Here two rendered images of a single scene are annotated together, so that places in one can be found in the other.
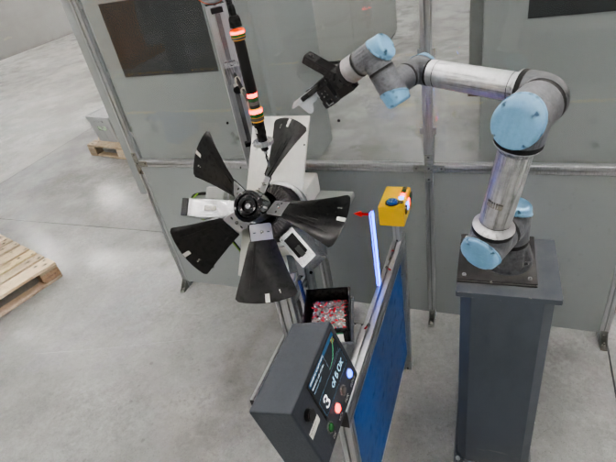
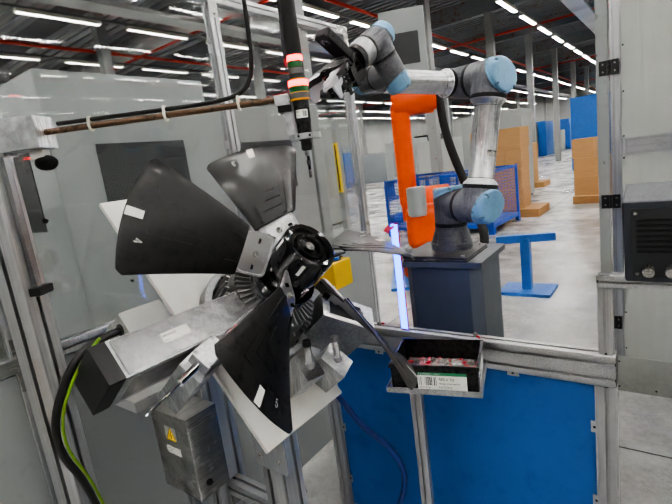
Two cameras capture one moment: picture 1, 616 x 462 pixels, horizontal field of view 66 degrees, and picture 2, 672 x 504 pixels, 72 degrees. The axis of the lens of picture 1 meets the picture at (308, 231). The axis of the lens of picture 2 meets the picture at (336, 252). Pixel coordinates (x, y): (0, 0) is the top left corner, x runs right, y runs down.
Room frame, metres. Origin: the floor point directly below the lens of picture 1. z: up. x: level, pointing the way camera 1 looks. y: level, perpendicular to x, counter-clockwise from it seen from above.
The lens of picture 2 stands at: (1.27, 1.11, 1.38)
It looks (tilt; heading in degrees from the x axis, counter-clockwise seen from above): 11 degrees down; 281
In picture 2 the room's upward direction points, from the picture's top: 8 degrees counter-clockwise
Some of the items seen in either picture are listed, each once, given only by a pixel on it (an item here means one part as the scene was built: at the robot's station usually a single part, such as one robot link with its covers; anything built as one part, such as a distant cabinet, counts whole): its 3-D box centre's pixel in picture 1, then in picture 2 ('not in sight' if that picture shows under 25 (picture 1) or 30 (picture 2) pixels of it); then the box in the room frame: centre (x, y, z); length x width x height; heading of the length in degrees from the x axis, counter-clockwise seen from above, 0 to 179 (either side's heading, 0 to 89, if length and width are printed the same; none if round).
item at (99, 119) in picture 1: (119, 119); not in sight; (5.84, 1.99, 0.31); 0.60 x 0.42 x 0.33; 145
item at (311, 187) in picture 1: (299, 189); not in sight; (2.11, 0.00, 0.92); 0.17 x 0.16 x 0.11; 154
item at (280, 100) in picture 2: (259, 128); (298, 117); (1.52, 0.09, 1.49); 0.09 x 0.07 x 0.10; 9
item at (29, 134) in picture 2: (233, 72); (23, 135); (2.13, 0.18, 1.53); 0.10 x 0.07 x 0.09; 9
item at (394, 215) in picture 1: (395, 207); (324, 274); (1.61, -0.36, 1.02); 0.16 x 0.10 x 0.11; 154
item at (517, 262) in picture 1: (508, 247); (451, 234); (1.17, -0.62, 1.07); 0.15 x 0.15 x 0.10
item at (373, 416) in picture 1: (384, 377); (449, 456); (1.26, -0.19, 0.45); 0.82 x 0.02 x 0.66; 154
